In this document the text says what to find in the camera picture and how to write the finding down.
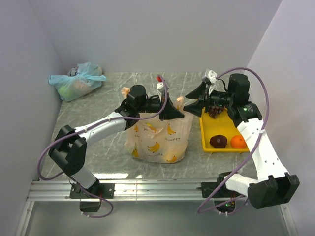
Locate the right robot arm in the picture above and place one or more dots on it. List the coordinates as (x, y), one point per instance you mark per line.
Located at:
(274, 184)

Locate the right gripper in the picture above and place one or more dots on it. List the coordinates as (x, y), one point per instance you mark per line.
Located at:
(199, 93)

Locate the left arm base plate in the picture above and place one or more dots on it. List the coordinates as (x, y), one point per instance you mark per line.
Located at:
(105, 190)

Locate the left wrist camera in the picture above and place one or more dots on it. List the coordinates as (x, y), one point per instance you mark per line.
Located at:
(161, 87)

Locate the blue tied plastic bag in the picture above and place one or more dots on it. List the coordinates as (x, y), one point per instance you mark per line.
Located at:
(79, 81)

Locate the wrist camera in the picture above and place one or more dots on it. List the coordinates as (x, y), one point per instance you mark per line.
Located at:
(209, 77)
(161, 87)

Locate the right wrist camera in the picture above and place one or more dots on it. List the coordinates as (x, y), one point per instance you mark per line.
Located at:
(209, 77)

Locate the orange translucent plastic bag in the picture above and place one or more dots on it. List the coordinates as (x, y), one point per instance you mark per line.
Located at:
(157, 141)

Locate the dark red mangosteen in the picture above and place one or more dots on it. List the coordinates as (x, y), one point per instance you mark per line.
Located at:
(218, 141)

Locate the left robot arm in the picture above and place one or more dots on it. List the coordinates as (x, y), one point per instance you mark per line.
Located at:
(69, 152)

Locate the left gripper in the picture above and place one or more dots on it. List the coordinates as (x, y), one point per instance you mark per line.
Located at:
(170, 111)

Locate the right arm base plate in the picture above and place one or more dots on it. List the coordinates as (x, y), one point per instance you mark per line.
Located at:
(207, 188)

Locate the orange fake fruit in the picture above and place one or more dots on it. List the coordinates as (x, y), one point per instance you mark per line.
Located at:
(238, 142)

